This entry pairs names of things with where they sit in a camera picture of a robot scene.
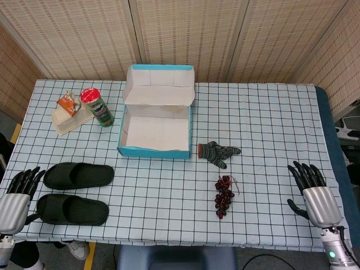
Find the black rubber slipper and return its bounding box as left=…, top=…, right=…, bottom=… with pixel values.
left=36, top=193, right=110, bottom=226
left=43, top=162, right=115, bottom=190

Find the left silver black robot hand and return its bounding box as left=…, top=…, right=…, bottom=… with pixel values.
left=0, top=166, right=46, bottom=236

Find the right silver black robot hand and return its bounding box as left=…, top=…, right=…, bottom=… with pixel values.
left=286, top=160, right=344, bottom=228

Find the black floor cable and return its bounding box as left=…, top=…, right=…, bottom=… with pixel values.
left=243, top=254, right=295, bottom=270

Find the blue padded chair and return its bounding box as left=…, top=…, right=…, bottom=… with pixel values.
left=116, top=245, right=239, bottom=270

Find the orange snack packet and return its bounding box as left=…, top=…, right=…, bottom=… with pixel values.
left=56, top=90, right=82, bottom=118

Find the bamboo folding screen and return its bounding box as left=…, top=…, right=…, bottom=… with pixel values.
left=0, top=0, right=360, bottom=119

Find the black bulky object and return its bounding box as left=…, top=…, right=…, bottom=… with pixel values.
left=0, top=132, right=15, bottom=172

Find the blue checkered tablecloth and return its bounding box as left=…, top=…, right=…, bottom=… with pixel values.
left=0, top=79, right=353, bottom=250

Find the green chips can red lid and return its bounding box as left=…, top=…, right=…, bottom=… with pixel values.
left=80, top=87, right=115, bottom=128

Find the black trouser leg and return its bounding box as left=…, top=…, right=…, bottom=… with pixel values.
left=8, top=241, right=40, bottom=270

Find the white sneaker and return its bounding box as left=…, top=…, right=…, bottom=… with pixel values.
left=66, top=241, right=90, bottom=261
left=29, top=258, right=46, bottom=270

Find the dark red grape bunch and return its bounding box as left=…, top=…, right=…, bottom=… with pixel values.
left=214, top=174, right=240, bottom=220

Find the grey striped knit glove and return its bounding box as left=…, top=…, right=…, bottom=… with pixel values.
left=197, top=141, right=242, bottom=169

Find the teal cardboard shoe box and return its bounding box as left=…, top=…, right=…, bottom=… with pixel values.
left=116, top=64, right=196, bottom=160

